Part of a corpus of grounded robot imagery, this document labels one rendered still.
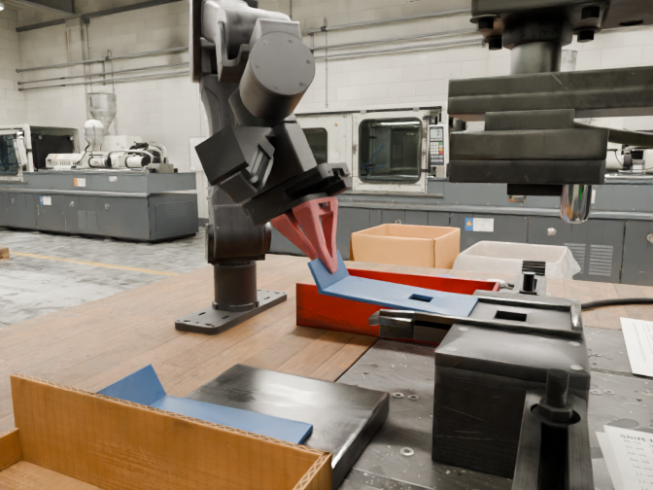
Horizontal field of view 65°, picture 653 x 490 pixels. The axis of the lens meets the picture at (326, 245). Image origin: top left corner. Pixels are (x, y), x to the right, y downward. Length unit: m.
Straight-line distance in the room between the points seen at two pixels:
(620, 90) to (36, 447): 0.48
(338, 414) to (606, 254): 4.59
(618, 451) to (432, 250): 2.41
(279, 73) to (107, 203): 7.40
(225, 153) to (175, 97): 9.16
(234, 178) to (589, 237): 4.60
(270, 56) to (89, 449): 0.33
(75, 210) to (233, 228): 7.72
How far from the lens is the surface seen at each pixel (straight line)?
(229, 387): 0.48
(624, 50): 6.99
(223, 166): 0.44
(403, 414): 0.48
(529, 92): 0.41
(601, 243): 4.94
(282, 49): 0.47
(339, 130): 5.51
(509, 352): 0.39
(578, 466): 0.30
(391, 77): 7.45
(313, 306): 0.68
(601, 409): 0.54
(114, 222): 7.75
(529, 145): 0.38
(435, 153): 4.98
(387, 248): 2.79
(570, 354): 0.41
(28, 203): 9.30
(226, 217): 0.70
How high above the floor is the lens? 1.12
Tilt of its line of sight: 9 degrees down
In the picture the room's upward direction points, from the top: straight up
